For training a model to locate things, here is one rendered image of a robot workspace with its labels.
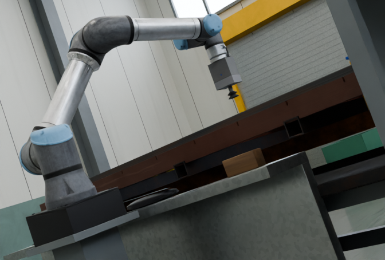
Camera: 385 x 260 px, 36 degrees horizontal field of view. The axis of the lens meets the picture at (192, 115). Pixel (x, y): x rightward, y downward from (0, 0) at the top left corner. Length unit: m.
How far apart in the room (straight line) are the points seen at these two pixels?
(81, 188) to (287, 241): 0.60
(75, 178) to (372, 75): 0.91
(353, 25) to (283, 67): 10.23
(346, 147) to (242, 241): 4.05
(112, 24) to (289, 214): 0.81
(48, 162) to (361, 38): 0.95
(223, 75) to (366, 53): 1.12
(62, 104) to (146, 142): 10.04
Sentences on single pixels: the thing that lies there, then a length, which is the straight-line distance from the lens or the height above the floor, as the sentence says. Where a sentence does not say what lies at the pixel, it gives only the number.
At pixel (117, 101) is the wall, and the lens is 11.77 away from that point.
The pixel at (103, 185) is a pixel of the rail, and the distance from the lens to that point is 2.18.
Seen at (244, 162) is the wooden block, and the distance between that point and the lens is 1.61.
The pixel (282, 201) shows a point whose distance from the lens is 1.65.
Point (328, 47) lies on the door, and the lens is 10.91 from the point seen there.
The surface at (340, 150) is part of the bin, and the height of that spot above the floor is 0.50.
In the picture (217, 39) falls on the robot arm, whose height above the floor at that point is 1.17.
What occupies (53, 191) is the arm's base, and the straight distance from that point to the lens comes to 1.71.
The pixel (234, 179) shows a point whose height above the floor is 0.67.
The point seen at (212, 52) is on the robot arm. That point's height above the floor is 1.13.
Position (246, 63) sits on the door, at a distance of 11.84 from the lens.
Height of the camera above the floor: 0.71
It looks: 6 degrees up
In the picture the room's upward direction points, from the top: 20 degrees counter-clockwise
